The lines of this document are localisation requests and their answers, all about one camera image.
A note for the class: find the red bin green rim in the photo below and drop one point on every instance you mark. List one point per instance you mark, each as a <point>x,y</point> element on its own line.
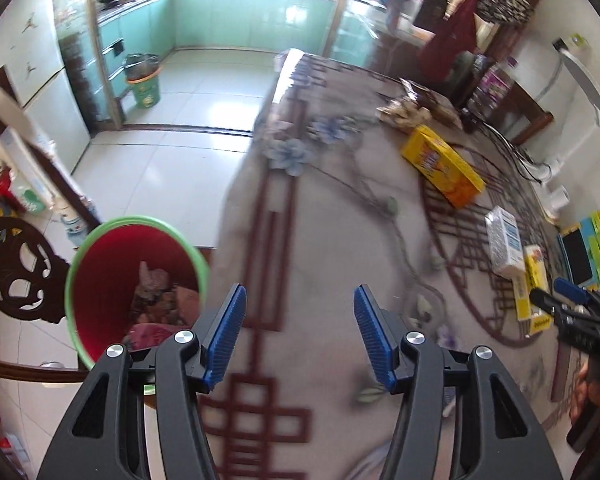
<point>110,270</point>

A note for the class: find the plastic bottle purple label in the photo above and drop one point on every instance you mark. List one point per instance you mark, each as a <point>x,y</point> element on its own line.
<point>495,85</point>

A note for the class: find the dark red hanging cloth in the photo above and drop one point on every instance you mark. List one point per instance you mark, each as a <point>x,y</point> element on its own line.
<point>450,35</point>

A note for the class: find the yellow tube box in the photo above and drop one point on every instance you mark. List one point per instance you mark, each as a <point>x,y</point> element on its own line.
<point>532,285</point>

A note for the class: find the brown snack pack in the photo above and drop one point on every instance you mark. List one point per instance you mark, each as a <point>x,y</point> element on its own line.
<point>432,100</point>

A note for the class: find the crumpled beige wrapper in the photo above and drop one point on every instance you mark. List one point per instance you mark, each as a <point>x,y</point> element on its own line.
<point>402,110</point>

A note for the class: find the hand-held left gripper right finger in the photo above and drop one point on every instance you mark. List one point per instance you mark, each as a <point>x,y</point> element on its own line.
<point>375,335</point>

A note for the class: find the person's right hand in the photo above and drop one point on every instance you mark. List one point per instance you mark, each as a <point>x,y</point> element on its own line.
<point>580,390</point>

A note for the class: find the yellow cardboard box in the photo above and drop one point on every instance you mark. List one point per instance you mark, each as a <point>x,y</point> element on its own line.
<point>440,165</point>

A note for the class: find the colourful toy tablet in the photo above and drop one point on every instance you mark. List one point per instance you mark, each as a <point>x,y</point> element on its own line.
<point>577,255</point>

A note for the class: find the white refrigerator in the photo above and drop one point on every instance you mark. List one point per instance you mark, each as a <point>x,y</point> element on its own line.
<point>20,60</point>

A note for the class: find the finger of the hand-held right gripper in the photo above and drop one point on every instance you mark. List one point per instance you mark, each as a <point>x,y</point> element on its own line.
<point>545,301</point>
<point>570,291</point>

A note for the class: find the white standing appliance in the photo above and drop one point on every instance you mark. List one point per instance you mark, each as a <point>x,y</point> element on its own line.
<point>585,75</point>

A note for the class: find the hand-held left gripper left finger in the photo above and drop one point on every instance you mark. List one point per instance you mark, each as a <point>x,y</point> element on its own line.
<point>227,335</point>

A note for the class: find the plain wooden chair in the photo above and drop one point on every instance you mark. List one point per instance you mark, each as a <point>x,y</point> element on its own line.
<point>522,105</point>

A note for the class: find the teal kitchen cabinets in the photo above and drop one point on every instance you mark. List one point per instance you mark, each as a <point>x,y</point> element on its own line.
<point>230,15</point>

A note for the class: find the pink carton box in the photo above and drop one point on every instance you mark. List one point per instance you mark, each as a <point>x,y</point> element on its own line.
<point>147,335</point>

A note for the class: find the white blue carton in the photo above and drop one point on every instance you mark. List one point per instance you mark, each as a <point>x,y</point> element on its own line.
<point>505,242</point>

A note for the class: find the green kitchen bin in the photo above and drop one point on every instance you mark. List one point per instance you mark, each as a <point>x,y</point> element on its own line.
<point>142,82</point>

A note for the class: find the carved dark wooden chair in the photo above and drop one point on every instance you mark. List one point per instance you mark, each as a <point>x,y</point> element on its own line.
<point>20,270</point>

